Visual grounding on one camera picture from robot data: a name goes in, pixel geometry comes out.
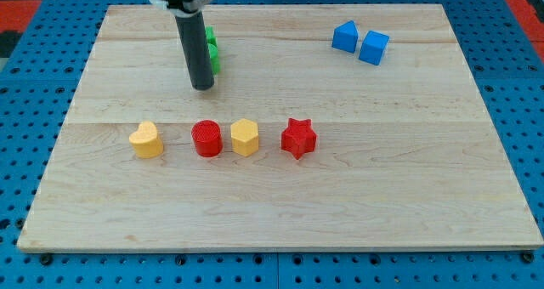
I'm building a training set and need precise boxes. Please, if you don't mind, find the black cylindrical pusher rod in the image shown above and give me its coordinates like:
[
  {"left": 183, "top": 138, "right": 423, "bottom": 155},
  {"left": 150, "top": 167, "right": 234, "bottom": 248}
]
[{"left": 175, "top": 12, "right": 214, "bottom": 90}]

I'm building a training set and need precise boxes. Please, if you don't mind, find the red star block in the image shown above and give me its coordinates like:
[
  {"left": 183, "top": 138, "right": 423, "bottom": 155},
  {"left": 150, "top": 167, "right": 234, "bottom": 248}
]
[{"left": 280, "top": 118, "right": 317, "bottom": 160}]

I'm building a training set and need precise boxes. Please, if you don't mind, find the green block upper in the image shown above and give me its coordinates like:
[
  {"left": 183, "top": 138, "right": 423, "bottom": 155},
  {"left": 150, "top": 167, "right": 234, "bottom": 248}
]
[{"left": 205, "top": 26, "right": 218, "bottom": 47}]

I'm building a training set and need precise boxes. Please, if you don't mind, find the green block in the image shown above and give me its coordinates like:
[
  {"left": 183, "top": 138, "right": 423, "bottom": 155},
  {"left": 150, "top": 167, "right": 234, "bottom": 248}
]
[
  {"left": 207, "top": 43, "right": 221, "bottom": 75},
  {"left": 205, "top": 26, "right": 218, "bottom": 47}
]

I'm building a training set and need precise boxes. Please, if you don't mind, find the green block lower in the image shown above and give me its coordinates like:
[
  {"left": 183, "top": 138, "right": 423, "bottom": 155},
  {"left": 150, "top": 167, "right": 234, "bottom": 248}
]
[{"left": 207, "top": 43, "right": 221, "bottom": 75}]

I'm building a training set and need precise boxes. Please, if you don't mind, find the red cylinder block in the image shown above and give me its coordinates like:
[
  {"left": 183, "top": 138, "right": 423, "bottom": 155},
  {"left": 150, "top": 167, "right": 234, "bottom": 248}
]
[{"left": 191, "top": 120, "right": 223, "bottom": 157}]

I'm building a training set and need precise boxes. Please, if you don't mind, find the yellow hexagon block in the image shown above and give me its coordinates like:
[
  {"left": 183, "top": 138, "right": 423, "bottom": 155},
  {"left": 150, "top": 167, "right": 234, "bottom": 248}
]
[{"left": 230, "top": 118, "right": 259, "bottom": 157}]

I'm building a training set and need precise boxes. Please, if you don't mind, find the yellow heart block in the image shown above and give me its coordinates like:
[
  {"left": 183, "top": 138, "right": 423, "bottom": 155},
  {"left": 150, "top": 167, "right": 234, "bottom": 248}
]
[{"left": 128, "top": 121, "right": 164, "bottom": 159}]

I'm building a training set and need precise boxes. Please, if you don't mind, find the blue pentagon block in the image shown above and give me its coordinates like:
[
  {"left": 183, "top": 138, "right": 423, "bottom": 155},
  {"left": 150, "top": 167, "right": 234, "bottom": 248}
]
[{"left": 331, "top": 20, "right": 359, "bottom": 53}]

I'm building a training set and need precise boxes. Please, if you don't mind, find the wooden board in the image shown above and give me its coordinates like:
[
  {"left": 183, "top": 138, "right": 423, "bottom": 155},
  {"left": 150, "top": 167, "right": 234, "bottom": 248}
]
[{"left": 18, "top": 4, "right": 543, "bottom": 253}]

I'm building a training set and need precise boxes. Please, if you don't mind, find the blue cube block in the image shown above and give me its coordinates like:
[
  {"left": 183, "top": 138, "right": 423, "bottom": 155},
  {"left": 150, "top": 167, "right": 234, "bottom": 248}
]
[{"left": 358, "top": 31, "right": 390, "bottom": 65}]

